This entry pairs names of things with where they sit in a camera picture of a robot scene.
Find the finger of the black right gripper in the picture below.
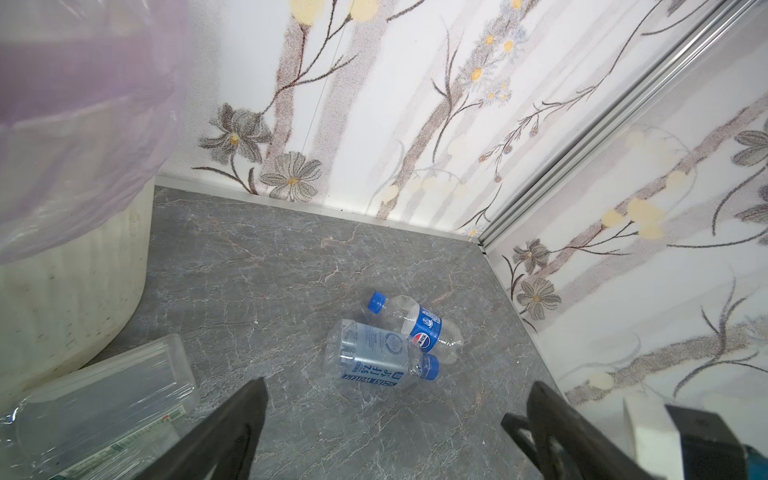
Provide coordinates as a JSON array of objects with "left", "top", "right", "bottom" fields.
[{"left": 501, "top": 413, "right": 537, "bottom": 466}]

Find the pepsi label clear bottle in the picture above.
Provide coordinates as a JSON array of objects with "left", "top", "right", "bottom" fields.
[{"left": 366, "top": 291, "right": 464, "bottom": 365}]

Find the clear bottle white cap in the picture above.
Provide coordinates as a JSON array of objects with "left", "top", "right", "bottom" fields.
[{"left": 1, "top": 334, "right": 200, "bottom": 479}]

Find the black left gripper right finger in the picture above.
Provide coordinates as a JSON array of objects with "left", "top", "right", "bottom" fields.
[{"left": 527, "top": 381, "right": 651, "bottom": 479}]

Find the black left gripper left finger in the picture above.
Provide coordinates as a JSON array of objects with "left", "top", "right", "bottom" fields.
[{"left": 138, "top": 378, "right": 269, "bottom": 479}]

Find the square clear blue cap bottle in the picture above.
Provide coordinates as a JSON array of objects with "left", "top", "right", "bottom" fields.
[{"left": 324, "top": 319, "right": 441, "bottom": 388}]

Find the cream bin with pink liner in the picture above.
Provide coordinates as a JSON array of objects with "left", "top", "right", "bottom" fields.
[{"left": 1, "top": 1, "right": 191, "bottom": 410}]

